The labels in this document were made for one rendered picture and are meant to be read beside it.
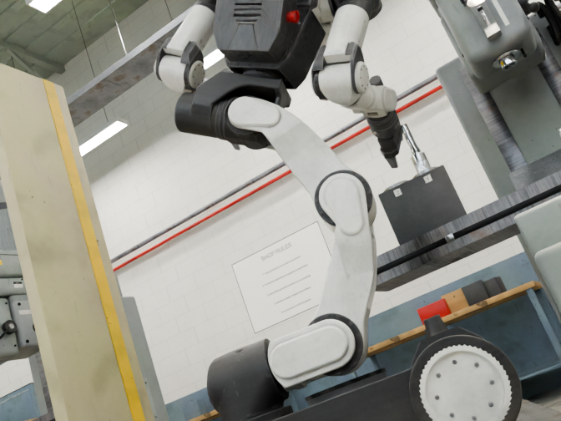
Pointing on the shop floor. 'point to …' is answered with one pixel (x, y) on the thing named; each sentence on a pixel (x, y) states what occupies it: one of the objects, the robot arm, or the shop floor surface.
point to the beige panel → (65, 258)
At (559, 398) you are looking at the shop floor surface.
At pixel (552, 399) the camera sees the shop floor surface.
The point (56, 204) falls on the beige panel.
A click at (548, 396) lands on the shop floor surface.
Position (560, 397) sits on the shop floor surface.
